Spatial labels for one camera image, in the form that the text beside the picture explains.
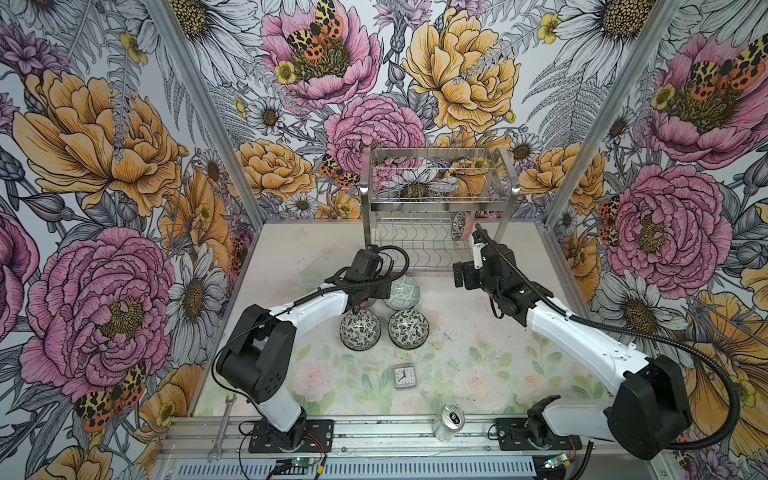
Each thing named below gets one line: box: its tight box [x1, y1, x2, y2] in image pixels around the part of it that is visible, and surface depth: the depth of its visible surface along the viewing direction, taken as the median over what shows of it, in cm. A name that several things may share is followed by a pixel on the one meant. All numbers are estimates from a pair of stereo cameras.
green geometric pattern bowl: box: [383, 275, 421, 311], surface depth 99 cm
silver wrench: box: [208, 394, 237, 463], surface depth 76 cm
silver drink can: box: [432, 403, 465, 443], surface depth 66 cm
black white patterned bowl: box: [388, 309, 430, 350], surface depth 91 cm
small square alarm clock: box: [394, 363, 417, 389], surface depth 83 cm
